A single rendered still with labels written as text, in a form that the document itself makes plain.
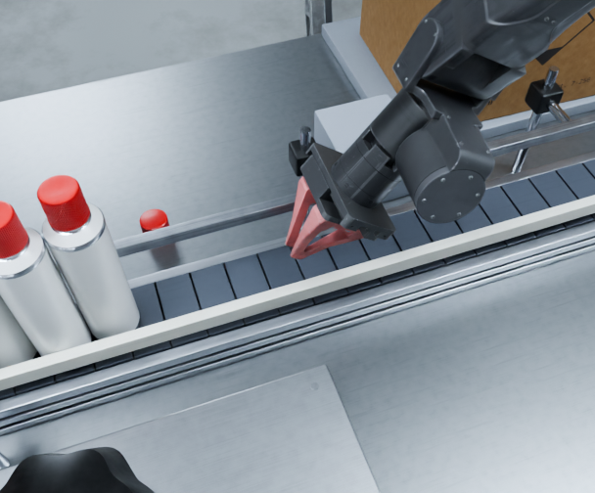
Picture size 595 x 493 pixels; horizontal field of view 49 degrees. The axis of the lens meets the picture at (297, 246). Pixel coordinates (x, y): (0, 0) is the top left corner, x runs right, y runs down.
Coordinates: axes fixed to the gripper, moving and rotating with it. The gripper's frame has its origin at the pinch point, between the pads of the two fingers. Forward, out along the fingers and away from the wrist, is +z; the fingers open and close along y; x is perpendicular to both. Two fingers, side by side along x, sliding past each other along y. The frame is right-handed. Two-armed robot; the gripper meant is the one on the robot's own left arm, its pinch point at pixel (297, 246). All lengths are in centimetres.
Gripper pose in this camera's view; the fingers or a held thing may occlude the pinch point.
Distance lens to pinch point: 67.2
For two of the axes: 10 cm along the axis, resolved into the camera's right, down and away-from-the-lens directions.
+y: 3.2, 7.5, -5.7
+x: 7.4, 1.8, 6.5
